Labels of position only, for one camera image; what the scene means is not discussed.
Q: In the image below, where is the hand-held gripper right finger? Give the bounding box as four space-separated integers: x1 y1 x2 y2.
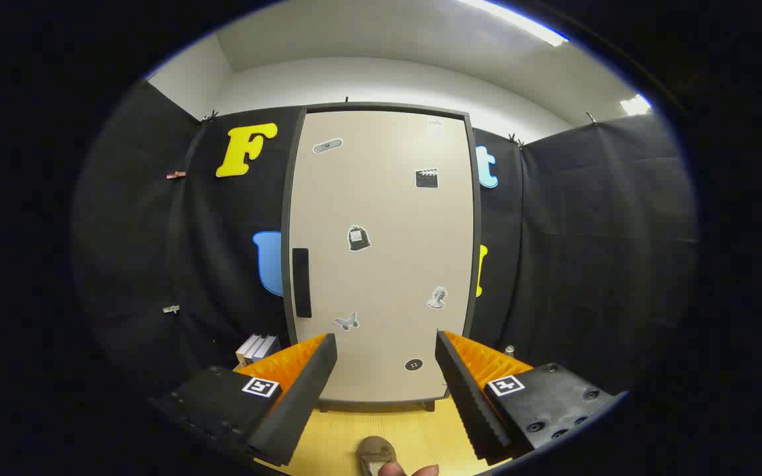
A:
435 330 626 467

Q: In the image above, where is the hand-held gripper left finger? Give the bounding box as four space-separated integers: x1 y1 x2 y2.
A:
149 333 339 467

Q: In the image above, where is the brown fuzzy shoe with bow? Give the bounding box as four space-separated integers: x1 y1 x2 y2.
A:
357 436 397 476

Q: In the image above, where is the dark grey shoe cabinet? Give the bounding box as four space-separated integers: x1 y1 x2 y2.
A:
280 102 482 414

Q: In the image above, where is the blue book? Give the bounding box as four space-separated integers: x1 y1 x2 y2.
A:
252 336 281 363

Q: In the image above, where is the white book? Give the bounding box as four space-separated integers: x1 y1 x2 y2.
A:
236 335 263 366

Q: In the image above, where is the black backdrop cloth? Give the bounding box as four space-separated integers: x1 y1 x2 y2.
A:
73 79 698 404

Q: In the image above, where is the long ceiling light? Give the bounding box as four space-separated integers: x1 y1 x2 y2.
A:
457 0 568 48

